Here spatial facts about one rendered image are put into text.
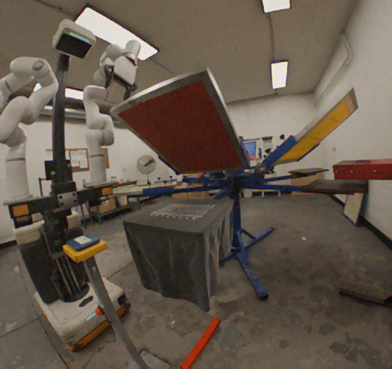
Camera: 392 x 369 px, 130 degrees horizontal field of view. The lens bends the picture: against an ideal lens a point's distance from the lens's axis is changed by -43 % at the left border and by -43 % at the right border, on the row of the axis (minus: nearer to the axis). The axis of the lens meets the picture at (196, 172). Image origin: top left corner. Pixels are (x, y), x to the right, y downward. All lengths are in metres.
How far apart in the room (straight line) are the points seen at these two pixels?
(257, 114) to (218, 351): 5.21
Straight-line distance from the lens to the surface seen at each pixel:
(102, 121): 1.05
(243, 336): 1.39
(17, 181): 0.82
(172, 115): 0.82
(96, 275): 0.71
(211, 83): 0.67
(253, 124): 5.23
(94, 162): 0.96
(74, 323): 1.40
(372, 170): 1.13
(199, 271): 0.69
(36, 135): 4.46
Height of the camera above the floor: 1.19
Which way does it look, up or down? 3 degrees down
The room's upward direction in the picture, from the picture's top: 6 degrees counter-clockwise
